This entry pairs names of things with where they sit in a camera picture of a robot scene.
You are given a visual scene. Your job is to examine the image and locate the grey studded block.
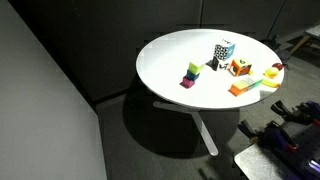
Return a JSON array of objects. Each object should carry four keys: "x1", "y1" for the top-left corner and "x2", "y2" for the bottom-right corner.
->
[{"x1": 241, "y1": 77, "x2": 257, "y2": 90}]

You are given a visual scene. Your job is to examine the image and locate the wooden furniture in corner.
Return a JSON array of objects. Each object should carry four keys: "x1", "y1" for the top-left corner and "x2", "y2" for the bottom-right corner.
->
[{"x1": 289, "y1": 24, "x2": 320, "y2": 55}]

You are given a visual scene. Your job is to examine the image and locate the lime green block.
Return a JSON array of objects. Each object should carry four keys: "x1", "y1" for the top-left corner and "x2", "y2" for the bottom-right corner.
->
[{"x1": 188, "y1": 62, "x2": 204, "y2": 75}]

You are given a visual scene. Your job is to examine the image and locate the magenta block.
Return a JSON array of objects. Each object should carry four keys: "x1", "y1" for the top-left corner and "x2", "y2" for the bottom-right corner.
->
[{"x1": 180, "y1": 77, "x2": 195, "y2": 88}]

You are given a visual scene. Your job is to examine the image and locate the blue patterned foam cube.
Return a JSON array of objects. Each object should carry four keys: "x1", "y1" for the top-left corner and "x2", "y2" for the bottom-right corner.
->
[{"x1": 214, "y1": 39, "x2": 235, "y2": 60}]

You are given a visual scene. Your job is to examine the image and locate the red toy fruit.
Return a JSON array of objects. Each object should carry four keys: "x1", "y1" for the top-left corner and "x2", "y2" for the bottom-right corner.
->
[{"x1": 272, "y1": 63, "x2": 284, "y2": 71}]

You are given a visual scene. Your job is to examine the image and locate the yellow toy fruit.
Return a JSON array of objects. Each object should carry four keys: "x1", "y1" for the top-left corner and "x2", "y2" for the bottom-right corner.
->
[{"x1": 264, "y1": 67, "x2": 279, "y2": 78}]

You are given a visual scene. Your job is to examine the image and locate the black white foam cube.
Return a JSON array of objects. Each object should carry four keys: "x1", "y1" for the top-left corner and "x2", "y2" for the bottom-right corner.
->
[{"x1": 212, "y1": 57, "x2": 231, "y2": 71}]

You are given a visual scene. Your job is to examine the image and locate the purple black clamp pile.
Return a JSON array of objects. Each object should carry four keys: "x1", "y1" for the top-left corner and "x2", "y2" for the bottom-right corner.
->
[{"x1": 238, "y1": 101, "x2": 320, "y2": 180}]

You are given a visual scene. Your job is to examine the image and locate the blue block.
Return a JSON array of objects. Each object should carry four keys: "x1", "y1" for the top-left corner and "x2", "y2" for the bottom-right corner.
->
[{"x1": 186, "y1": 70, "x2": 200, "y2": 81}]

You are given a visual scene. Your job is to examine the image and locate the yellow toy banana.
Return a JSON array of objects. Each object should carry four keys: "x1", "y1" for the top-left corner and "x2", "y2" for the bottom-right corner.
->
[{"x1": 261, "y1": 79, "x2": 281, "y2": 88}]

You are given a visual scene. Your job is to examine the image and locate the grey metal plate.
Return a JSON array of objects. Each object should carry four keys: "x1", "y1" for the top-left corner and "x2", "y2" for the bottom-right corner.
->
[{"x1": 234, "y1": 145, "x2": 296, "y2": 180}]

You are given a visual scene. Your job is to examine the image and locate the orange block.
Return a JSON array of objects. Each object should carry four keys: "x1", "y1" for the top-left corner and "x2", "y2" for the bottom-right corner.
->
[{"x1": 229, "y1": 83, "x2": 247, "y2": 96}]

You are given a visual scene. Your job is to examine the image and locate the round white table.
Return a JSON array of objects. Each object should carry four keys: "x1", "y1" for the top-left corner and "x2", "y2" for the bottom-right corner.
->
[{"x1": 136, "y1": 29, "x2": 280, "y2": 156}]

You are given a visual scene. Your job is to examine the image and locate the orange foam cube number nine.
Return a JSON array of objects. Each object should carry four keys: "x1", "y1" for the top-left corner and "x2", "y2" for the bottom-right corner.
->
[{"x1": 229, "y1": 58, "x2": 252, "y2": 77}]

